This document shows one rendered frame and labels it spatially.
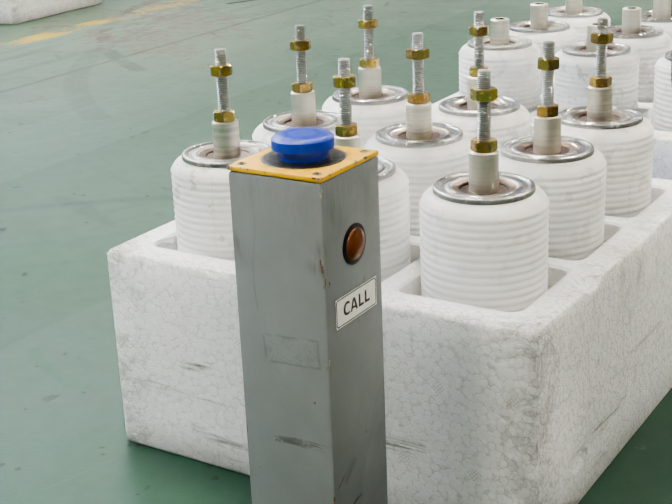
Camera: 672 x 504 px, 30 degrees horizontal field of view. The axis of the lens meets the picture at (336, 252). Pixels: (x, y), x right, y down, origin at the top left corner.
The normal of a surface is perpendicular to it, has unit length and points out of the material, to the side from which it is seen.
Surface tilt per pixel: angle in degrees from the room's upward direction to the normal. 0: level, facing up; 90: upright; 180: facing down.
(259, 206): 90
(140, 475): 0
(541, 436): 90
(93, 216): 0
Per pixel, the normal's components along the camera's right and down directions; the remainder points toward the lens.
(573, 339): 0.85, 0.15
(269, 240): -0.53, 0.30
